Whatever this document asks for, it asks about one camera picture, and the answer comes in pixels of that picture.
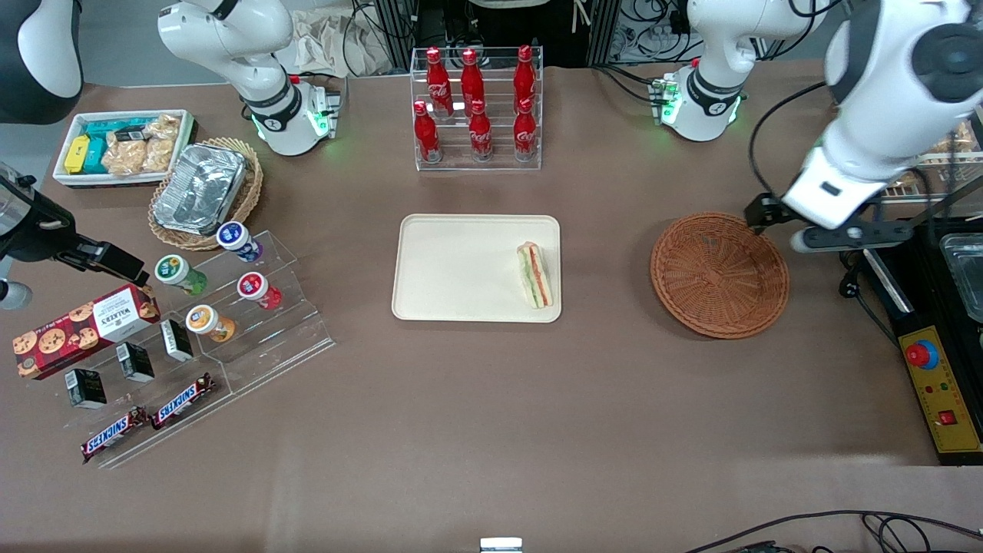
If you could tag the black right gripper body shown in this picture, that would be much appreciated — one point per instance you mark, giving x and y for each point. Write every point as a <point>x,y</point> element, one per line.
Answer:
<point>37,230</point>

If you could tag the triangle sandwich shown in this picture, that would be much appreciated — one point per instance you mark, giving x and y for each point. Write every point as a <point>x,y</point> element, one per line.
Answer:
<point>534,275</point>

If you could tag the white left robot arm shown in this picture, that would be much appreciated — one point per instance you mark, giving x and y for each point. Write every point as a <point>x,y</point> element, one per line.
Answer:
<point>883,115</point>

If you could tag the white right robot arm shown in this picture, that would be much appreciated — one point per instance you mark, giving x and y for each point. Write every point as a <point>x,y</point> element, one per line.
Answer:
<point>246,46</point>

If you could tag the brown round wicker basket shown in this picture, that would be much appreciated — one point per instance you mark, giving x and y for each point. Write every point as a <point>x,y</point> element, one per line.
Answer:
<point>718,276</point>

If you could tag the steel machine tray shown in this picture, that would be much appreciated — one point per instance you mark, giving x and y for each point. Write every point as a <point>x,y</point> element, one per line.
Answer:
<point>968,269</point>

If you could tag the light oval wicker basket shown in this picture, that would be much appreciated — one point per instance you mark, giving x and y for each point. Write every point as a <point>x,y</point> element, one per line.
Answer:
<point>249,188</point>

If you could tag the cream plastic tray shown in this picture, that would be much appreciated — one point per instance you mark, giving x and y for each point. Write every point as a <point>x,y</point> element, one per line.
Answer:
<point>461,269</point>

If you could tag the green yogurt cup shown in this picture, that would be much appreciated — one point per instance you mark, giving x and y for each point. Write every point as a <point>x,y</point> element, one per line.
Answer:
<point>177,271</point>

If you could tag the white rectangular snack bin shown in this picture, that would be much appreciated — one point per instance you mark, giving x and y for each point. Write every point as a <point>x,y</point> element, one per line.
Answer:
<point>65,178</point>

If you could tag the red tartan cookie box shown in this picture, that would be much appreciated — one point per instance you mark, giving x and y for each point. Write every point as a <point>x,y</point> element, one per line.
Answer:
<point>77,334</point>

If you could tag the small black carton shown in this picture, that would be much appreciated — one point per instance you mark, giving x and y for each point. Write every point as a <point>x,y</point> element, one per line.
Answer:
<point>86,389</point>
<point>177,340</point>
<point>135,362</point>

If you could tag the yellow snack packet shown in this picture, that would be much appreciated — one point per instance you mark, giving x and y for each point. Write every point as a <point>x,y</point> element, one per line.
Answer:
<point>77,153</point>

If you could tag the black sealing machine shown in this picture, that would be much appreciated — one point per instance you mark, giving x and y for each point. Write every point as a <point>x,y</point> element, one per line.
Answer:
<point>921,307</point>

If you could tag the orange yogurt cup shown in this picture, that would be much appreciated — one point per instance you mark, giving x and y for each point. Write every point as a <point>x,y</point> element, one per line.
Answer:
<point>206,320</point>

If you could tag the clear cracker packet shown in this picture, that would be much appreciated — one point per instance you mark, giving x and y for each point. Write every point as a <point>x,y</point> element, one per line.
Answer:
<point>142,150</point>

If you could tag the wrapped bread packet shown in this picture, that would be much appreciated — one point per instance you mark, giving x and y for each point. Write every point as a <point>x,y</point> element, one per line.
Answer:
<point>952,140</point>

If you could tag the aluminium foil container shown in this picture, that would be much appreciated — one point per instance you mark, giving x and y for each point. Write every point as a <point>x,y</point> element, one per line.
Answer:
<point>200,188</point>

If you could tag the purple yogurt cup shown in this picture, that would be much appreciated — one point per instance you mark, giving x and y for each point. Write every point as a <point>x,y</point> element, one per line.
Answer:
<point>236,238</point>

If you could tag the teal snack packet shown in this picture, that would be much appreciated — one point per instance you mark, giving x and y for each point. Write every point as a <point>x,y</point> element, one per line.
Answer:
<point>107,130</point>

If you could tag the red yogurt cup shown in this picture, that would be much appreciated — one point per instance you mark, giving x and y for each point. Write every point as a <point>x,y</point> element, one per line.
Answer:
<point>255,288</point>

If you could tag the red emergency stop button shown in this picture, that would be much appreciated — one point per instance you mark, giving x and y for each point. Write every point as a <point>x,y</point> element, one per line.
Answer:
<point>921,354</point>

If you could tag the snickers chocolate bar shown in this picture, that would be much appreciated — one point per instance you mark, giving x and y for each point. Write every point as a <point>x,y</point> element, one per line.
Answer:
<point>183,401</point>
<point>114,435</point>

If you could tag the green lit connector box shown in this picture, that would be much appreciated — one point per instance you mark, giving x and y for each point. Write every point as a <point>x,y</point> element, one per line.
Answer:
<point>326,107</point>
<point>662,100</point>

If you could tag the clear acrylic stepped stand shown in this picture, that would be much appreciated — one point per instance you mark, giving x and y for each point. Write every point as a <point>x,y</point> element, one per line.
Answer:
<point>269,338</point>

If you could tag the yellow control panel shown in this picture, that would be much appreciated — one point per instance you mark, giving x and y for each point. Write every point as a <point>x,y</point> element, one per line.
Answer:
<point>941,392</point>

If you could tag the red cola bottle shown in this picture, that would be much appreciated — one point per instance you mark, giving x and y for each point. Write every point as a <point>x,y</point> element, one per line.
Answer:
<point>481,138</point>
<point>438,84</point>
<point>426,138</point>
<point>471,81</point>
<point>524,73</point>
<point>525,134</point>

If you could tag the clear acrylic bottle rack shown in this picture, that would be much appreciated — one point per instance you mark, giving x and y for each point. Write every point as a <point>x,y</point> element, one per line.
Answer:
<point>495,165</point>

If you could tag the beige crumpled cloth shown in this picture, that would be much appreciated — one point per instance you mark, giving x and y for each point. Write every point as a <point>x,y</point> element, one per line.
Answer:
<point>330,42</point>

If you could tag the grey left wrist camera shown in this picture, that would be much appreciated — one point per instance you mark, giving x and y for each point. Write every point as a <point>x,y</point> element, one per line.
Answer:
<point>837,240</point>

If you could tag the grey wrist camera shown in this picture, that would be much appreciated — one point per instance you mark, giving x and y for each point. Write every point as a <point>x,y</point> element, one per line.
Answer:
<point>14,296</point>
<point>837,240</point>

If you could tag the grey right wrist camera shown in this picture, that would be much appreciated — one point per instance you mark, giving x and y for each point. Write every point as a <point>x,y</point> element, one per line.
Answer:
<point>14,296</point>

